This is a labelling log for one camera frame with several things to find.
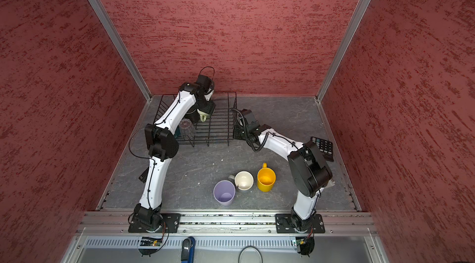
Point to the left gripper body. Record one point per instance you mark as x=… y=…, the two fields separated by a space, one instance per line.
x=205 y=106

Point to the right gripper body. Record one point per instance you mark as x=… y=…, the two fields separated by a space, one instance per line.
x=241 y=134

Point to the light green mug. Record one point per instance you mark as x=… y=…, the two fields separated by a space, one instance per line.
x=203 y=116

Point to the clear plastic cup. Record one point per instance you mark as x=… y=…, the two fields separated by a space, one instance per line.
x=187 y=129

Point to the yellow mug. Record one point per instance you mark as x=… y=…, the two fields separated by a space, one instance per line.
x=266 y=178

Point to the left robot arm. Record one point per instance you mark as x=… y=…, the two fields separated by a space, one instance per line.
x=162 y=146

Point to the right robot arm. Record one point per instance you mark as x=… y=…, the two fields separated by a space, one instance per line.
x=309 y=169

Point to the grey mug cream inside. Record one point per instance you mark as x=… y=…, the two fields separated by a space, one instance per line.
x=243 y=180

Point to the lavender cup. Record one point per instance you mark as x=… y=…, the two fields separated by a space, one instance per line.
x=224 y=192

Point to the black calculator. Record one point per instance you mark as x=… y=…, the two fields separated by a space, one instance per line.
x=325 y=146

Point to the black stapler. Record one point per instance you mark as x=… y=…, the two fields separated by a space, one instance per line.
x=144 y=175

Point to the left corner aluminium profile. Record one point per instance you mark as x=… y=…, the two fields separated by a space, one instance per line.
x=120 y=46

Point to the corner aluminium profile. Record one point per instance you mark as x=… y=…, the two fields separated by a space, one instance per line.
x=350 y=31
x=120 y=46

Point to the right corner aluminium profile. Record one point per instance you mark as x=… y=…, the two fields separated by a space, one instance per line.
x=350 y=31

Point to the black wire dish rack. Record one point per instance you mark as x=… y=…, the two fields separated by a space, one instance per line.
x=216 y=129

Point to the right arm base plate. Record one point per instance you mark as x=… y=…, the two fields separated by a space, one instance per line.
x=291 y=223

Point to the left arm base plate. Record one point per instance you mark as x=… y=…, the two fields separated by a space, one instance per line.
x=158 y=223

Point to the blue handled tool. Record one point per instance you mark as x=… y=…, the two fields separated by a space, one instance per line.
x=188 y=250

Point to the front aluminium rail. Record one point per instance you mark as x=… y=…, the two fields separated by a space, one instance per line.
x=237 y=223

